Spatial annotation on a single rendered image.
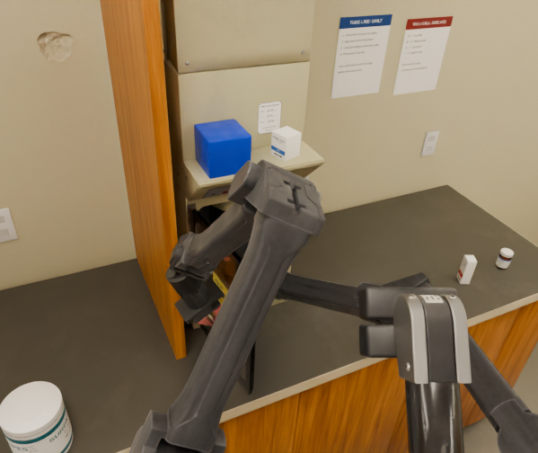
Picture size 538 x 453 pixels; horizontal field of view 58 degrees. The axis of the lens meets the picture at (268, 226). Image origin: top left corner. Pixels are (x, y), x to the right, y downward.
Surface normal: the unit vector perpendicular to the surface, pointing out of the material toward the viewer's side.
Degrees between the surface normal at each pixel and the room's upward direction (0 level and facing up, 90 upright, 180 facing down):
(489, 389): 42
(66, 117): 90
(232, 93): 90
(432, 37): 90
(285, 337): 0
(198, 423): 68
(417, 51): 90
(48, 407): 0
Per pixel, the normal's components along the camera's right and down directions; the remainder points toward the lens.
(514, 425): -0.58, -0.65
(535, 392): 0.04, -0.81
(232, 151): 0.43, 0.54
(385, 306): 0.06, -0.18
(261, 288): 0.24, 0.22
